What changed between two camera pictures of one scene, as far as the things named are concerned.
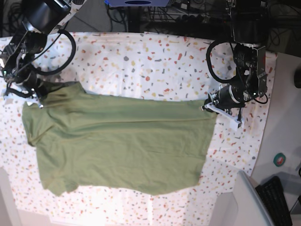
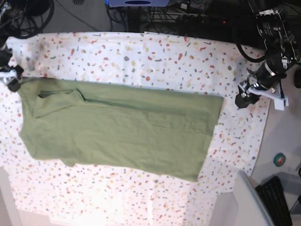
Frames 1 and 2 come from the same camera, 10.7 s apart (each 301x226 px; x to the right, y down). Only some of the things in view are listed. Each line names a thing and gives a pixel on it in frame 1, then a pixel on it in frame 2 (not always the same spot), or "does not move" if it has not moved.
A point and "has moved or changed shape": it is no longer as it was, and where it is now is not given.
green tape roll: (279, 159) does not move
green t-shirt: (132, 145) has moved or changed shape
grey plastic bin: (242, 207) does not move
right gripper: (230, 97) to (268, 76)
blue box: (137, 3) does not move
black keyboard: (272, 196) does not move
